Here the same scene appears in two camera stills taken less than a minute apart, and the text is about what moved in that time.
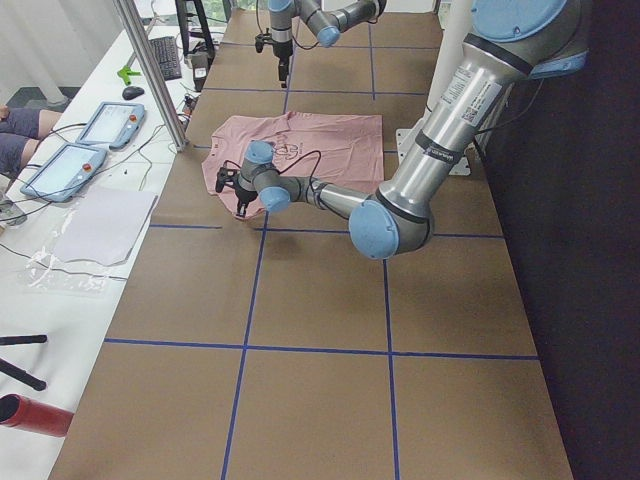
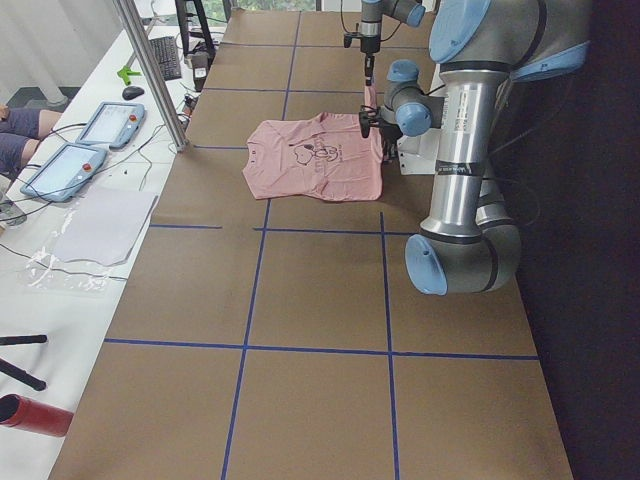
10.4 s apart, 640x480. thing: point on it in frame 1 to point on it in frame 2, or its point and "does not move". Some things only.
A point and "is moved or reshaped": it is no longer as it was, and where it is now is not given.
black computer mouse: [132, 92] does not move
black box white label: [200, 65] does not move
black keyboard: [168, 57] does not move
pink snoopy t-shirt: [343, 150] is moved or reshaped
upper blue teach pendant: [114, 124] does not move
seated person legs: [21, 130] does not move
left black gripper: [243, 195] to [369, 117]
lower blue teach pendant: [64, 172] does not move
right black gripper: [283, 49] to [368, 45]
